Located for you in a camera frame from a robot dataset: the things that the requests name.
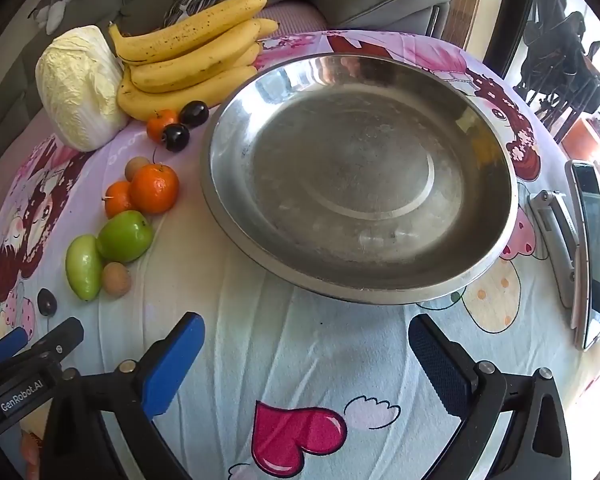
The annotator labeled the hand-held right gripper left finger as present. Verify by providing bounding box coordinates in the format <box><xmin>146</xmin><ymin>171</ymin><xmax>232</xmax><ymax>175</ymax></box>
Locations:
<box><xmin>40</xmin><ymin>311</ymin><xmax>206</xmax><ymax>480</ymax></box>

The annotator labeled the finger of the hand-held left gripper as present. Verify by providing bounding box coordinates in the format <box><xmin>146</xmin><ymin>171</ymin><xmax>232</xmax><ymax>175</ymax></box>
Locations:
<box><xmin>0</xmin><ymin>326</ymin><xmax>29</xmax><ymax>367</ymax></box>
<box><xmin>17</xmin><ymin>316</ymin><xmax>86</xmax><ymax>368</ymax></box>

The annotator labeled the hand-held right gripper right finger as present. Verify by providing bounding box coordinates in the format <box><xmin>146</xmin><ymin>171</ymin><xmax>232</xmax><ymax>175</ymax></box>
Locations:
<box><xmin>408</xmin><ymin>313</ymin><xmax>586</xmax><ymax>480</ymax></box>

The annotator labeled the dark red cherry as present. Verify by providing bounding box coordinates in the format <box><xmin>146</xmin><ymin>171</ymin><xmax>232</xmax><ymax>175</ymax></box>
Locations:
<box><xmin>179</xmin><ymin>101</ymin><xmax>210</xmax><ymax>128</ymax></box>
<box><xmin>36</xmin><ymin>288</ymin><xmax>58</xmax><ymax>317</ymax></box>
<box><xmin>152</xmin><ymin>123</ymin><xmax>191</xmax><ymax>163</ymax></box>

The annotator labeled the small green mango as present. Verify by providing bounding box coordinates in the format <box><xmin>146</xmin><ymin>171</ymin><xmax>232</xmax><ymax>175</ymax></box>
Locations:
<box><xmin>65</xmin><ymin>235</ymin><xmax>104</xmax><ymax>302</ymax></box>

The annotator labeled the brown longan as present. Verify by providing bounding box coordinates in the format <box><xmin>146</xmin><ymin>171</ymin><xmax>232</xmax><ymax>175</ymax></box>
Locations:
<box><xmin>124</xmin><ymin>156</ymin><xmax>151</xmax><ymax>182</ymax></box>
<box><xmin>101</xmin><ymin>261</ymin><xmax>132</xmax><ymax>297</ymax></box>

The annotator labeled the green apple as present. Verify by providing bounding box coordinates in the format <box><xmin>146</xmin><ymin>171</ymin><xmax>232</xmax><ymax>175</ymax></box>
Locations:
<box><xmin>96</xmin><ymin>210</ymin><xmax>155</xmax><ymax>264</ymax></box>

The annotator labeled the small tangerine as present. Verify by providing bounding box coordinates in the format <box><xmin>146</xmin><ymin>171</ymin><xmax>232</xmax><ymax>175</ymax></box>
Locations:
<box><xmin>102</xmin><ymin>180</ymin><xmax>135</xmax><ymax>219</ymax></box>

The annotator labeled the large tangerine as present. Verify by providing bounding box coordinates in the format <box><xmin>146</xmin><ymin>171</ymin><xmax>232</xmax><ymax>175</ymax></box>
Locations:
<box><xmin>129</xmin><ymin>162</ymin><xmax>180</xmax><ymax>215</ymax></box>

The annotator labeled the stainless steel basin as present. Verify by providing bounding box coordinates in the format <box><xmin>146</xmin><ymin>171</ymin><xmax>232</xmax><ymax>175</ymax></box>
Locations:
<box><xmin>200</xmin><ymin>51</ymin><xmax>520</xmax><ymax>306</ymax></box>

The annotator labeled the tangerine with stem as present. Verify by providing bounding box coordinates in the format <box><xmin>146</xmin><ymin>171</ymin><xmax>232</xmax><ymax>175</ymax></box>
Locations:
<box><xmin>146</xmin><ymin>109</ymin><xmax>180</xmax><ymax>143</ymax></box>

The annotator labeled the pink printed tablecloth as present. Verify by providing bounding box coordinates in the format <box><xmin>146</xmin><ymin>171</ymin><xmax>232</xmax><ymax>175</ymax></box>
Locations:
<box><xmin>0</xmin><ymin>30</ymin><xmax>600</xmax><ymax>480</ymax></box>

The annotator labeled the silver phone stand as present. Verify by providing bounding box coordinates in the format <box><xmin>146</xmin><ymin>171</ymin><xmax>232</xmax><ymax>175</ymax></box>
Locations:
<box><xmin>527</xmin><ymin>189</ymin><xmax>581</xmax><ymax>309</ymax></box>

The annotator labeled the smartphone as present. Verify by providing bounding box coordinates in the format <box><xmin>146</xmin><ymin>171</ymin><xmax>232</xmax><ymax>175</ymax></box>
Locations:
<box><xmin>565</xmin><ymin>159</ymin><xmax>600</xmax><ymax>352</ymax></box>

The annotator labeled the napa cabbage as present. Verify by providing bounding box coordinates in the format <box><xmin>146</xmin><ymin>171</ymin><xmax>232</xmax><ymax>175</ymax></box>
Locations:
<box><xmin>35</xmin><ymin>25</ymin><xmax>130</xmax><ymax>153</ymax></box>

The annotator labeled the orange pot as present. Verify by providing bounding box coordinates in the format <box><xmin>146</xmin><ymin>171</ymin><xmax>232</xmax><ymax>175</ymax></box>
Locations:
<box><xmin>562</xmin><ymin>115</ymin><xmax>600</xmax><ymax>158</ymax></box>

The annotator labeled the black rack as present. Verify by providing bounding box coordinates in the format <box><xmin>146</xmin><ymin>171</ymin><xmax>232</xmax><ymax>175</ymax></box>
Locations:
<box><xmin>515</xmin><ymin>0</ymin><xmax>600</xmax><ymax>141</ymax></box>

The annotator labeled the brown woven curtain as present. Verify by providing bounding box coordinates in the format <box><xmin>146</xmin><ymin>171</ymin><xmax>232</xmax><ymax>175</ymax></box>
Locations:
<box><xmin>447</xmin><ymin>0</ymin><xmax>513</xmax><ymax>53</ymax></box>

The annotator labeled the dark door frame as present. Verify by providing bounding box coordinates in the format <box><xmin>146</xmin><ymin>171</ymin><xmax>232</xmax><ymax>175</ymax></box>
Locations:
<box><xmin>482</xmin><ymin>0</ymin><xmax>546</xmax><ymax>81</ymax></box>

